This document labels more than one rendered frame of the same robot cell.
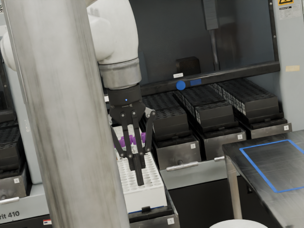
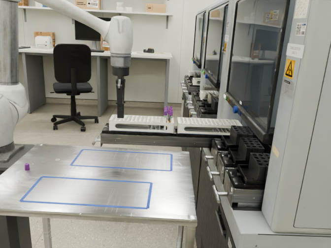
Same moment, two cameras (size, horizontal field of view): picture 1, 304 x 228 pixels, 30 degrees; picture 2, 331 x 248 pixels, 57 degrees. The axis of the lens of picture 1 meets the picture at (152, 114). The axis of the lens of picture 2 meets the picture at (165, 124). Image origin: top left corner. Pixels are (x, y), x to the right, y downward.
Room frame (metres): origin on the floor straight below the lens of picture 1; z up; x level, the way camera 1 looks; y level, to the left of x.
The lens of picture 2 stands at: (1.56, -1.30, 1.28)
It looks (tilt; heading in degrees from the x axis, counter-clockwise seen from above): 18 degrees down; 94
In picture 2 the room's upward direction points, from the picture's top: 3 degrees clockwise
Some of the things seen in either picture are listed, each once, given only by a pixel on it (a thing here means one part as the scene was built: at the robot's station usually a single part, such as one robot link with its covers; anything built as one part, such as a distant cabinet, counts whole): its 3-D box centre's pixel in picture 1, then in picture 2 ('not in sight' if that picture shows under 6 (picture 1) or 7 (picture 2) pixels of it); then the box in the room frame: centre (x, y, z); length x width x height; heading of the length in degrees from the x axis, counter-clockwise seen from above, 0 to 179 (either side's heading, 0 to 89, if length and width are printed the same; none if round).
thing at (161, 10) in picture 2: not in sight; (155, 8); (1.05, 3.40, 1.52); 0.29 x 0.22 x 0.12; 4
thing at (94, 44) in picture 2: not in sight; (93, 33); (0.16, 3.27, 1.13); 0.54 x 0.18 x 0.46; 179
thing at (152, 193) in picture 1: (138, 180); (142, 124); (1.36, 0.06, 0.83); 0.30 x 0.10 x 0.06; 5
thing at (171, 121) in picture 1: (170, 125); (235, 136); (1.78, -0.05, 0.85); 0.12 x 0.02 x 0.06; 95
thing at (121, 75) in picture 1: (121, 73); (120, 60); (1.26, 0.05, 1.13); 0.09 x 0.09 x 0.06
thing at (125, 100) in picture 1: (126, 105); (120, 77); (1.26, 0.05, 1.06); 0.08 x 0.07 x 0.09; 95
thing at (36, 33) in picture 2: not in sight; (44, 39); (-0.60, 3.31, 1.01); 0.26 x 0.13 x 0.22; 5
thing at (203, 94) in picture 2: not in sight; (221, 96); (1.81, 0.81, 0.83); 0.30 x 0.10 x 0.06; 5
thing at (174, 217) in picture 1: (136, 182); (170, 137); (1.50, 0.07, 0.78); 0.73 x 0.14 x 0.09; 5
